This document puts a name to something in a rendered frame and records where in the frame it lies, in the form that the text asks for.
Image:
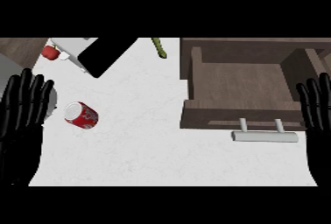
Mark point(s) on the brown wooden drawer front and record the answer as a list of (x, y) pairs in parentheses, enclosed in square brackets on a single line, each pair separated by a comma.
[(241, 118)]

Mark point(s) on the green vegetable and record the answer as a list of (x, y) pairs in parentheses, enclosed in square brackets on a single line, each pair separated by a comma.
[(160, 48)]

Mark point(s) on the black and grey appliance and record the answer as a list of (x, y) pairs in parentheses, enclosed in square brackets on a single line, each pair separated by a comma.
[(101, 54)]

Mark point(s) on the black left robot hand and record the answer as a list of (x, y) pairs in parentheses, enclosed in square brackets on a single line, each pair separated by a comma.
[(19, 116)]

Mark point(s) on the brown wooden drawer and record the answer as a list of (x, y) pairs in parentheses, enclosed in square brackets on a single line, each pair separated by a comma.
[(245, 84), (241, 118)]

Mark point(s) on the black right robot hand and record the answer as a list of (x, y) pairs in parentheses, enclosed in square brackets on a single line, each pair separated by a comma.
[(318, 116)]

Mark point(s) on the red patterned can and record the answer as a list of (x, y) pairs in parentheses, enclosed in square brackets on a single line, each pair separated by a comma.
[(81, 115)]

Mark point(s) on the brown wooden cabinet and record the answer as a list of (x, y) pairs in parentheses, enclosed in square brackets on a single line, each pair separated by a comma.
[(19, 51)]

